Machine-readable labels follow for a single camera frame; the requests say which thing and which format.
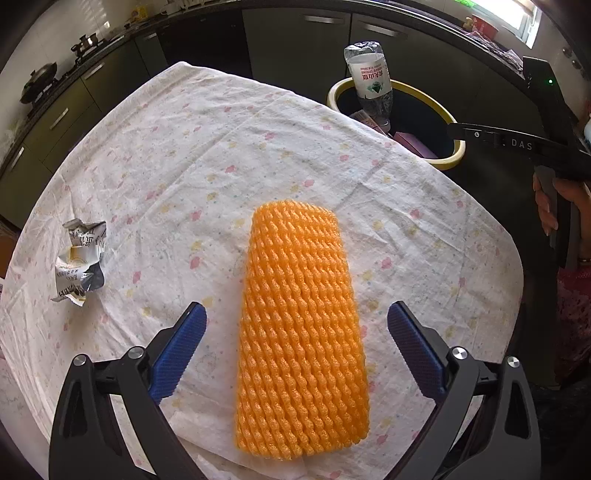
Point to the yellow rimmed blue trash bin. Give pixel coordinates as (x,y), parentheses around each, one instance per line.
(422,115)

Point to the white floral tablecloth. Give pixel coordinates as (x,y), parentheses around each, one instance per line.
(184,161)

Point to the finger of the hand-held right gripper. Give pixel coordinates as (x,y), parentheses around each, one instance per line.
(466,131)

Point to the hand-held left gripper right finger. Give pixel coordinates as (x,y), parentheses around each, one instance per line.
(415,350)

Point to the steel cooking pot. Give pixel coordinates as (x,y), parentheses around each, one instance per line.
(85,42)

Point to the orange foam fruit net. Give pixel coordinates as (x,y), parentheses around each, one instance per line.
(300,323)

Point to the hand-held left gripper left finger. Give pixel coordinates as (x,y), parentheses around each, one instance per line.
(180,355)

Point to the black wok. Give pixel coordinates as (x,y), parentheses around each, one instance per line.
(39,78)

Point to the person's right hand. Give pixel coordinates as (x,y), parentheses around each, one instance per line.
(582,203)

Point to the clear plastic bottle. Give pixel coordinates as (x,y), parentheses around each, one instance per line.
(369,78)

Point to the red container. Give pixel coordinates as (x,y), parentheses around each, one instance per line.
(482,24)

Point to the crumpled silver wrapper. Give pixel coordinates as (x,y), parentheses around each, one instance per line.
(78,267)

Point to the purple box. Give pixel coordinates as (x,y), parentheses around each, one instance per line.
(413,144)

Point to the person's pink patterned clothing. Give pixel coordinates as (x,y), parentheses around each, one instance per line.
(572,318)

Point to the gas stove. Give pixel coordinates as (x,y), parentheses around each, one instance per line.
(69,64)

